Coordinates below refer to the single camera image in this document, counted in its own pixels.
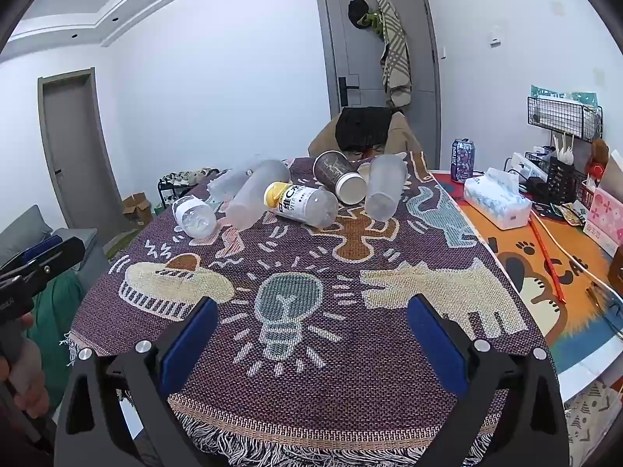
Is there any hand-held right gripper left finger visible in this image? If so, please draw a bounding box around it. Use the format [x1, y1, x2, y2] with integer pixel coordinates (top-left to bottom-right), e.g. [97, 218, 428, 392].
[53, 296, 220, 467]

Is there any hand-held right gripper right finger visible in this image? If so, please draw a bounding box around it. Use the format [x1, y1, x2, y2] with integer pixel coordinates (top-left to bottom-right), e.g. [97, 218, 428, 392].
[406, 293, 570, 467]

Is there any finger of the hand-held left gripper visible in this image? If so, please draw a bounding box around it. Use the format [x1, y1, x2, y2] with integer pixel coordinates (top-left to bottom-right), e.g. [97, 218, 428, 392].
[0, 235, 64, 274]
[0, 237, 86, 298]

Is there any tall frosted plastic cup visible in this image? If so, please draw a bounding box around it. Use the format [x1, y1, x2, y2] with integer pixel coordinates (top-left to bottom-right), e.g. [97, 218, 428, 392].
[225, 159, 292, 231]

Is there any wide frosted plastic cup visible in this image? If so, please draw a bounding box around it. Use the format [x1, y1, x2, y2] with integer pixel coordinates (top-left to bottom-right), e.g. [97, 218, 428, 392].
[365, 154, 408, 223]

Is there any brown paper cup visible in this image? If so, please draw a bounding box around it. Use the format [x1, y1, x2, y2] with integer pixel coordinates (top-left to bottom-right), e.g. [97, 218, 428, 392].
[313, 150, 368, 205]

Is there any person's left hand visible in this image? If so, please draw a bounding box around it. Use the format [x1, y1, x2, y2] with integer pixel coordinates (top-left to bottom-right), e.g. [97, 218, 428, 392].
[0, 312, 50, 419]

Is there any grey sofa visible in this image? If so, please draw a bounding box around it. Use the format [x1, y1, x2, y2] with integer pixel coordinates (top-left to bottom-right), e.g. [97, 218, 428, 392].
[0, 204, 111, 293]

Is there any green cloth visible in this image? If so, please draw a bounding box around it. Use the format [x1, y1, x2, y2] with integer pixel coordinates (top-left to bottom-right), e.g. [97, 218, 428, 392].
[26, 267, 89, 400]

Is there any purple printed woven blanket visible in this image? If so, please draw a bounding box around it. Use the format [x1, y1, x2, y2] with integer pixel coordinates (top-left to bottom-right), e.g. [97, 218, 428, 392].
[61, 152, 560, 467]

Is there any plain grey door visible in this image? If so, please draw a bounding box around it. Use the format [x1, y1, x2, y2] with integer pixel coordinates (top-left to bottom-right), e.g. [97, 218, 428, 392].
[38, 70, 133, 235]

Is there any cardboard box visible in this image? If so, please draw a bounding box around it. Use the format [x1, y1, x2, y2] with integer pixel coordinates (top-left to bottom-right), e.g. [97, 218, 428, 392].
[121, 192, 153, 228]

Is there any orange cat desk mat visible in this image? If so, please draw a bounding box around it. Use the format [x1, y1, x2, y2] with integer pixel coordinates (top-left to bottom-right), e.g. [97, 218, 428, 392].
[428, 170, 623, 376]

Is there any small clear plastic bottle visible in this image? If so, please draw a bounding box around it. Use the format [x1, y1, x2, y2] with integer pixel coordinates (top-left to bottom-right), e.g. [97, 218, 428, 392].
[171, 195, 218, 240]

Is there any black shoe rack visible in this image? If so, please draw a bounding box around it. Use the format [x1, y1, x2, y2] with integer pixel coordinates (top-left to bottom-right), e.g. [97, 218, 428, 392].
[157, 168, 234, 206]

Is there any red stick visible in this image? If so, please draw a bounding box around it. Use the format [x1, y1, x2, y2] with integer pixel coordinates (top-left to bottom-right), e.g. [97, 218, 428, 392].
[528, 214, 566, 303]

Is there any white tissue pack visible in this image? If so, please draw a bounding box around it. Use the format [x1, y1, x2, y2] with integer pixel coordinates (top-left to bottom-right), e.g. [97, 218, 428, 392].
[463, 167, 533, 231]

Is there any clear labelled bottle yellow cap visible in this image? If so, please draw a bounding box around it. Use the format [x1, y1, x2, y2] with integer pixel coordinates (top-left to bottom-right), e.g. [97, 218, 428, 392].
[263, 181, 340, 229]

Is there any white patterned cloth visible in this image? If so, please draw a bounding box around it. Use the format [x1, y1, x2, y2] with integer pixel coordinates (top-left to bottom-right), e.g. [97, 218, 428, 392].
[563, 378, 623, 467]

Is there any purple drink can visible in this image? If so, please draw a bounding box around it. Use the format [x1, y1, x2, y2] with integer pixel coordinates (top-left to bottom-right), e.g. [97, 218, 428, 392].
[450, 137, 476, 184]

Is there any white power strip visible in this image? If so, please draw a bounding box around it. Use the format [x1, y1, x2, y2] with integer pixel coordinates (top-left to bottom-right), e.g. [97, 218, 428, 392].
[506, 152, 554, 182]

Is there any black mesh organiser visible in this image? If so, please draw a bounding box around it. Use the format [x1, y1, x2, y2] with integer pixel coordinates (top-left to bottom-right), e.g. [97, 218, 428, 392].
[545, 156, 586, 206]

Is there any pink flowered box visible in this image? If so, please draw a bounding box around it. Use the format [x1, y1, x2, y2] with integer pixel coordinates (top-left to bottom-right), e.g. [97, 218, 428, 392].
[581, 187, 623, 256]

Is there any black garment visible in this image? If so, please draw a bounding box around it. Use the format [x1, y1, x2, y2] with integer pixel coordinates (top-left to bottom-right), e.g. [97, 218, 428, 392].
[335, 106, 394, 151]

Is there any white plastic cutlery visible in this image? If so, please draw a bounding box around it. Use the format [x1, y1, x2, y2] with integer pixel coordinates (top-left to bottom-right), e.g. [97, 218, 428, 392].
[552, 133, 576, 164]

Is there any brown plush toy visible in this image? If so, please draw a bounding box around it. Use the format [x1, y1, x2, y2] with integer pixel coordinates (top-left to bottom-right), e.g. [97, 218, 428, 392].
[586, 139, 611, 177]

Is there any teal packet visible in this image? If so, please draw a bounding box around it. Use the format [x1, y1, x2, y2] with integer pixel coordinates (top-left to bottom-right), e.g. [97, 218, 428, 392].
[530, 84, 600, 109]

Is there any plaid scarf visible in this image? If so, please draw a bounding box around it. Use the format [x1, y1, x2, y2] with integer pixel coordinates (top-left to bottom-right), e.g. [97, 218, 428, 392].
[377, 0, 412, 108]

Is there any grey door with hooks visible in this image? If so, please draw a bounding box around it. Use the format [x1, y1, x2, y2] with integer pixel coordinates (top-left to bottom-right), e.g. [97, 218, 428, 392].
[314, 0, 442, 166]

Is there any green plush toy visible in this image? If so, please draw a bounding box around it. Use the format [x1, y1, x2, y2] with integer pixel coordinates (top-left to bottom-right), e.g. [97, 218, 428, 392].
[365, 10, 386, 38]

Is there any black hat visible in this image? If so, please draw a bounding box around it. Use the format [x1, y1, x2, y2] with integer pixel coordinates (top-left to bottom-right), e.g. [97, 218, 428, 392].
[348, 0, 371, 28]

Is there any white cable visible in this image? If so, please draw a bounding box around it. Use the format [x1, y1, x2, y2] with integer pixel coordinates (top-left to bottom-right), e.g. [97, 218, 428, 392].
[530, 208, 623, 298]

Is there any black wire wall basket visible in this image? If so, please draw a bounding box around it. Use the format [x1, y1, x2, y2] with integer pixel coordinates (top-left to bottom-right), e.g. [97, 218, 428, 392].
[527, 96, 604, 145]

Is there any black door handle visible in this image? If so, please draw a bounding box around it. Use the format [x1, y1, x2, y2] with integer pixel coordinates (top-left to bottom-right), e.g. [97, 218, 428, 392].
[339, 77, 361, 108]

